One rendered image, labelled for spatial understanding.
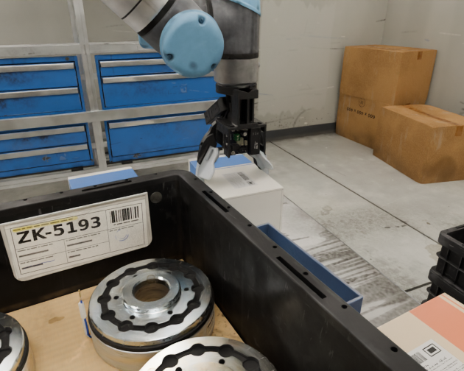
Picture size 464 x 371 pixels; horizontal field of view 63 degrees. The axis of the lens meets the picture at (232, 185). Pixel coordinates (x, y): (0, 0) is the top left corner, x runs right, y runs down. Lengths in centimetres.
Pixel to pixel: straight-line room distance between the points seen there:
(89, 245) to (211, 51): 25
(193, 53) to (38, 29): 247
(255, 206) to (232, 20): 31
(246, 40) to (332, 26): 302
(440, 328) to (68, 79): 188
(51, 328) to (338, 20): 348
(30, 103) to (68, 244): 174
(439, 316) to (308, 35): 315
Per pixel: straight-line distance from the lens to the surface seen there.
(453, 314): 50
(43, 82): 207
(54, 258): 38
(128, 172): 77
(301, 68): 350
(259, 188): 67
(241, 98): 63
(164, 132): 218
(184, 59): 47
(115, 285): 36
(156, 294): 36
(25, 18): 290
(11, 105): 210
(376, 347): 21
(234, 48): 63
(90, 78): 205
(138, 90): 211
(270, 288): 27
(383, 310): 59
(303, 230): 73
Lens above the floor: 108
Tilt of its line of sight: 25 degrees down
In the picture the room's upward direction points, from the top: straight up
